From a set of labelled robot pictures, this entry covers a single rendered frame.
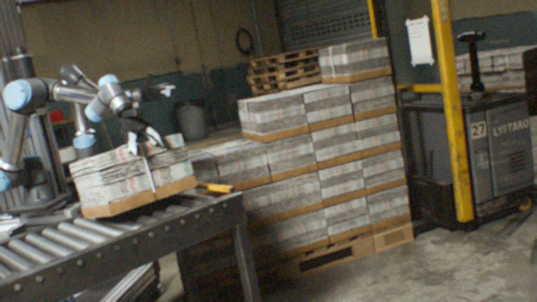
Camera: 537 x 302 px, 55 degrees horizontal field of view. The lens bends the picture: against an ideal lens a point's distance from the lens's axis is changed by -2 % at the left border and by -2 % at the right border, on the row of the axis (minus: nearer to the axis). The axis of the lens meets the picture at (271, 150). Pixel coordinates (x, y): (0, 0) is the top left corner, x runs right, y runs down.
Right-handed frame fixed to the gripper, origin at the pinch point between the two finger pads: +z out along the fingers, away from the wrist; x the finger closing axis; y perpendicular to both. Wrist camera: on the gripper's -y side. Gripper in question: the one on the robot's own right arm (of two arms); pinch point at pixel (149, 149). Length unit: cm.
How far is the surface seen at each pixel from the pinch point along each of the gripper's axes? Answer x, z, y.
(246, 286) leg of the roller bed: -22, 57, 29
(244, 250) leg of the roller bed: -24, 46, 19
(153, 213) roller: 1.7, 17.3, 19.5
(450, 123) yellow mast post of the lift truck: -192, 33, 16
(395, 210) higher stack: -164, 56, 68
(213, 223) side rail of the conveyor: -12.9, 33.0, 9.4
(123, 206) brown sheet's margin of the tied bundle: 13.6, 12.6, 13.6
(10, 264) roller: 54, 15, 22
